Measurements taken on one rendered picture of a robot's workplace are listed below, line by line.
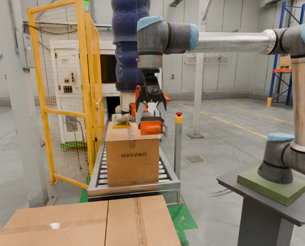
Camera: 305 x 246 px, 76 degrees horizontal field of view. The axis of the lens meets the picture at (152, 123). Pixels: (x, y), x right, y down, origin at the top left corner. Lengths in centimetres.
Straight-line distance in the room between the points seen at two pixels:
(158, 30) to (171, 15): 1034
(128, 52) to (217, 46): 51
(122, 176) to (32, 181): 117
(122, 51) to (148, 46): 55
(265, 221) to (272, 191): 27
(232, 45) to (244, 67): 1194
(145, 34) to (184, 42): 14
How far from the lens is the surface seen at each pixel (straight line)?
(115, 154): 150
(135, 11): 125
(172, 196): 166
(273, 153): 136
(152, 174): 160
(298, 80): 111
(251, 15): 1332
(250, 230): 162
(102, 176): 185
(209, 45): 95
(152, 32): 71
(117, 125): 117
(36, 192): 253
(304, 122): 117
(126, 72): 121
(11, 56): 223
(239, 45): 103
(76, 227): 139
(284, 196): 129
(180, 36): 74
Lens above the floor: 142
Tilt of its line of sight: 14 degrees down
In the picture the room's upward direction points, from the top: straight up
